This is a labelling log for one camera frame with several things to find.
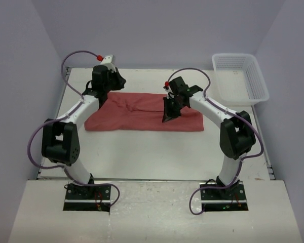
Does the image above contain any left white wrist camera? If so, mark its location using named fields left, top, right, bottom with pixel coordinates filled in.
left=101, top=55, right=116, bottom=70

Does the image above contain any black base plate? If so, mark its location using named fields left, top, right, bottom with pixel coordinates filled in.
left=200, top=181, right=249, bottom=212
left=63, top=183, right=111, bottom=213

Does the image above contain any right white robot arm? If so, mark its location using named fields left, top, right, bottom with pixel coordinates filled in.
left=162, top=77, right=256, bottom=199

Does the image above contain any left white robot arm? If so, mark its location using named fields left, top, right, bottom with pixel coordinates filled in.
left=42, top=64, right=126, bottom=199

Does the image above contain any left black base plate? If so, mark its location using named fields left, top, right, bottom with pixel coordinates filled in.
left=63, top=183, right=111, bottom=213

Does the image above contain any white plastic basket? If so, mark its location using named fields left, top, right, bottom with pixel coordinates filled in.
left=212, top=53, right=270, bottom=106

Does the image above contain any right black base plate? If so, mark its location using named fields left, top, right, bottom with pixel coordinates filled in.
left=200, top=181, right=249, bottom=212

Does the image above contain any red t shirt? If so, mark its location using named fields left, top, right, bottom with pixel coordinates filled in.
left=84, top=92, right=204, bottom=132

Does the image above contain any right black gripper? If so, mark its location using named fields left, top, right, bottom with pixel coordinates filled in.
left=163, top=96, right=186, bottom=123

